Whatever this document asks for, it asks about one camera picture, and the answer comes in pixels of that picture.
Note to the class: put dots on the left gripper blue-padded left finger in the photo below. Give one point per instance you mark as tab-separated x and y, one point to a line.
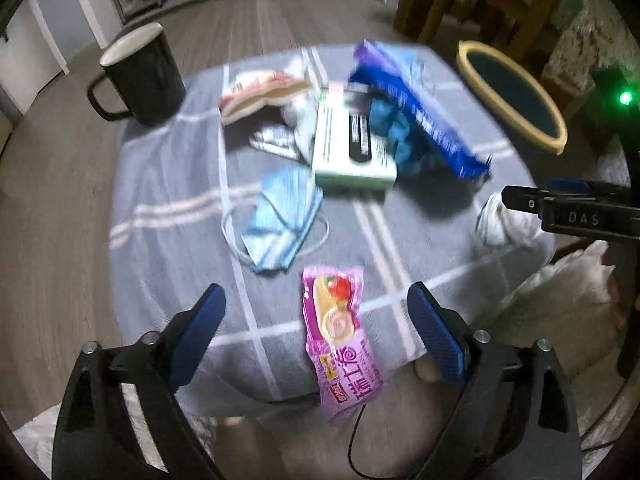
94	438

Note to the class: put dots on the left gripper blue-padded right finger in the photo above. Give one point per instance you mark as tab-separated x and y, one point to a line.
515	417

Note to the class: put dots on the white tissue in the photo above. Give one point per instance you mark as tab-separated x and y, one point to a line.
498	226

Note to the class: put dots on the teal wrapper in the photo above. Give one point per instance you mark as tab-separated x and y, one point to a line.
405	141

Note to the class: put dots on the blue and white plastic bag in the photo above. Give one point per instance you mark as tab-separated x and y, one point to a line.
399	76

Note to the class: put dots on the light blue face mask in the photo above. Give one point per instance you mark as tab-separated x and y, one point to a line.
286	223

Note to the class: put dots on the red and white snack wrapper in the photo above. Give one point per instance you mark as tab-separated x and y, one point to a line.
251	91

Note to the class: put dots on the white textured paper towel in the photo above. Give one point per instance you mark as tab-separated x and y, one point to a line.
301	114

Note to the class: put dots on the teal trash bin yellow rim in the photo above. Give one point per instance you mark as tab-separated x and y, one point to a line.
513	95

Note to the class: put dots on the beige fluffy cushion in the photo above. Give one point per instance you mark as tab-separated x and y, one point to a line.
573	303

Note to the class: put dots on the pink snack package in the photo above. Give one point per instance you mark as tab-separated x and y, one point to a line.
336	342

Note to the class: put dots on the lace patterned tablecloth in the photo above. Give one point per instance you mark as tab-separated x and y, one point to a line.
582	35

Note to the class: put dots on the grey checked table cloth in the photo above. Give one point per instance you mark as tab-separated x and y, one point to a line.
183	195

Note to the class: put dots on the white green medicine box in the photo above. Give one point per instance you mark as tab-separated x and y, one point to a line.
347	154

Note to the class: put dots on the silver foil blister pack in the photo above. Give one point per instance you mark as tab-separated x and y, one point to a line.
275	139

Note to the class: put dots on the black mug white inside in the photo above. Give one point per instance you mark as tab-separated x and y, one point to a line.
145	75

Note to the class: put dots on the white door with black handle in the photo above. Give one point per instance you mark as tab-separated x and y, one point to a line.
30	57

